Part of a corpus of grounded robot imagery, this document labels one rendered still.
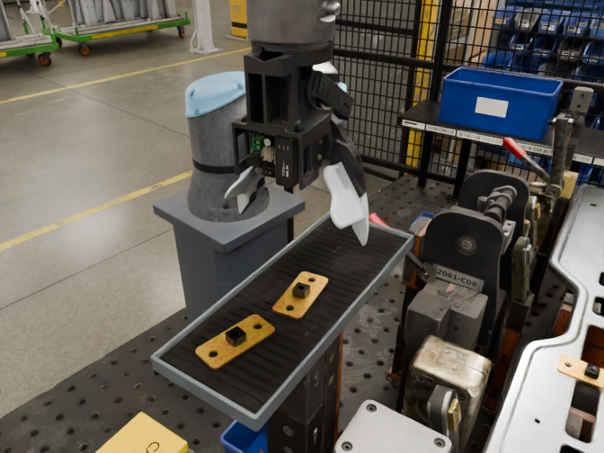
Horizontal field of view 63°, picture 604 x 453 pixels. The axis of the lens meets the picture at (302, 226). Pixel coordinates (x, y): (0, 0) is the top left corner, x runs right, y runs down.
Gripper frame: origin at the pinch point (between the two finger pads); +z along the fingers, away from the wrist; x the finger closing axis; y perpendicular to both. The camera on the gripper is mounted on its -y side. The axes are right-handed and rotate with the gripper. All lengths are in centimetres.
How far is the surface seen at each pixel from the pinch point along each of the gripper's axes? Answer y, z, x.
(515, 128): -105, 21, 15
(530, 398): -11.5, 25.7, 28.6
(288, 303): 2.6, 9.4, -0.6
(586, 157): -99, 24, 34
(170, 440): 23.0, 9.6, -1.4
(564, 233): -59, 25, 31
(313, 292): -0.6, 9.4, 1.2
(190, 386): 17.3, 9.8, -3.7
